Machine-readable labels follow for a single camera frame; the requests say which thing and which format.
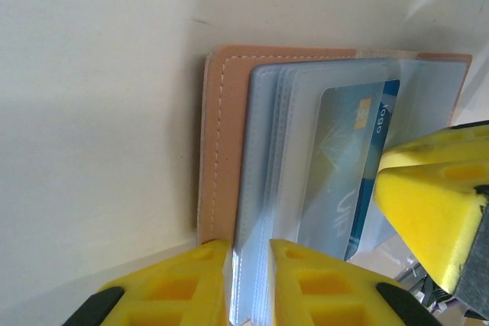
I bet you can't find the blue credit card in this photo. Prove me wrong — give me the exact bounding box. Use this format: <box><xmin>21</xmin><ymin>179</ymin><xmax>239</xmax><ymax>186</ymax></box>
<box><xmin>296</xmin><ymin>79</ymin><xmax>401</xmax><ymax>262</ymax></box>

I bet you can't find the tan leather card holder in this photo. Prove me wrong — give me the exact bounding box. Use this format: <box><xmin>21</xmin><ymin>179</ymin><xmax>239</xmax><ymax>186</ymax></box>
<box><xmin>196</xmin><ymin>44</ymin><xmax>474</xmax><ymax>326</ymax></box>

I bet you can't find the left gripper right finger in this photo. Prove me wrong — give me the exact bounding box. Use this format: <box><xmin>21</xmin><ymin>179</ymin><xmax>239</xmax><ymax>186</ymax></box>
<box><xmin>269</xmin><ymin>237</ymin><xmax>446</xmax><ymax>326</ymax></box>

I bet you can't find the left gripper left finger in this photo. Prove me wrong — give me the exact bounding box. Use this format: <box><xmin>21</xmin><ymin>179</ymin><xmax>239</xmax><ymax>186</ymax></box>
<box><xmin>66</xmin><ymin>239</ymin><xmax>233</xmax><ymax>326</ymax></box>

